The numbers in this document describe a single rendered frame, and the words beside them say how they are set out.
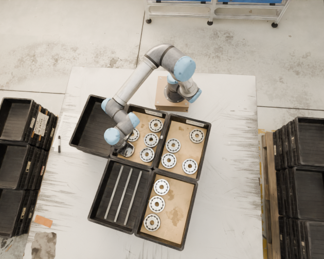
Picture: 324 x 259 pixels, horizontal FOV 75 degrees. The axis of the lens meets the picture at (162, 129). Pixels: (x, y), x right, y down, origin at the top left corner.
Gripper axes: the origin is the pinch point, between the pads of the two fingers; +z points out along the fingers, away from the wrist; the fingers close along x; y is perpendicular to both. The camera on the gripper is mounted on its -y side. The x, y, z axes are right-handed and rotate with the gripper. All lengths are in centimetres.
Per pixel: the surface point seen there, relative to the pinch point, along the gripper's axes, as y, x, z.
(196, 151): -15.9, 42.4, 13.8
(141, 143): -7.8, 4.2, 13.9
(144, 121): -23.8, -0.6, 13.9
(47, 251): 82, -30, 26
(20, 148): 30, -114, 59
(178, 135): -22.4, 26.8, 13.8
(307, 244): 13, 136, 39
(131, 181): 18.6, 8.2, 14.0
